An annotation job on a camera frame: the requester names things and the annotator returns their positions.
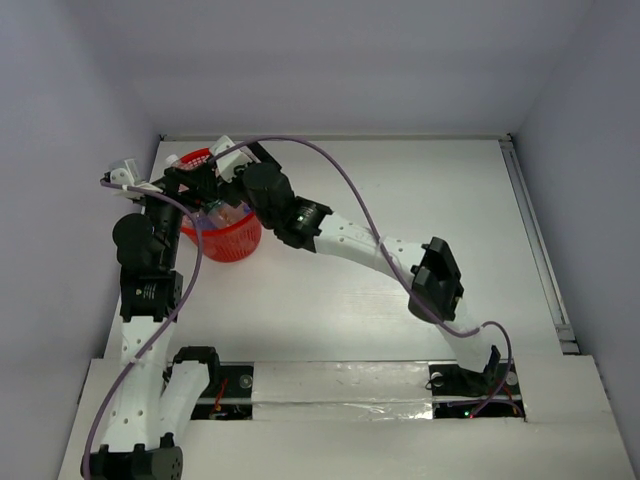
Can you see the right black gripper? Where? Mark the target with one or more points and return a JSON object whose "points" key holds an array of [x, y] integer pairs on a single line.
{"points": [[263, 154]]}

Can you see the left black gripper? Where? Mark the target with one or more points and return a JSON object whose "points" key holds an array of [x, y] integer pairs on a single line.
{"points": [[163, 185]]}

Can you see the green label clear bottle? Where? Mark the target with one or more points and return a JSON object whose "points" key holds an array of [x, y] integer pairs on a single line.
{"points": [[220, 209]]}

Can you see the orange blue label bottle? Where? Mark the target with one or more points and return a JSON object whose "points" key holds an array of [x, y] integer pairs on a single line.
{"points": [[206, 223]]}

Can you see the light blue label bottle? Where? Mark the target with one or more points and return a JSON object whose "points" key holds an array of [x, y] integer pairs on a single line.
{"points": [[174, 161]]}

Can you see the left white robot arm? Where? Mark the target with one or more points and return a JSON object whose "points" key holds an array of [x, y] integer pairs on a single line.
{"points": [[137, 430]]}

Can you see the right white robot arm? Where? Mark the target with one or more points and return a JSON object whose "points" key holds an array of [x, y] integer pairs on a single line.
{"points": [[428, 272]]}

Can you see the red mesh plastic bin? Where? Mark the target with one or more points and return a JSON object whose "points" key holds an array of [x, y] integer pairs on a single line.
{"points": [[226, 245]]}

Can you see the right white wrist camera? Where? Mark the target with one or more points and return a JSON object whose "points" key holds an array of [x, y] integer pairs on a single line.
{"points": [[227, 163]]}

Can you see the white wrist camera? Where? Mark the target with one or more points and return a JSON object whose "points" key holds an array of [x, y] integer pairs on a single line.
{"points": [[227, 163], [120, 176]]}

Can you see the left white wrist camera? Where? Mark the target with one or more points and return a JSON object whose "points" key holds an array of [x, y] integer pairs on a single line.
{"points": [[120, 176]]}

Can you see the silver taped front rail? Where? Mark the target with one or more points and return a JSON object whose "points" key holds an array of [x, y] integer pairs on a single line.
{"points": [[353, 391]]}

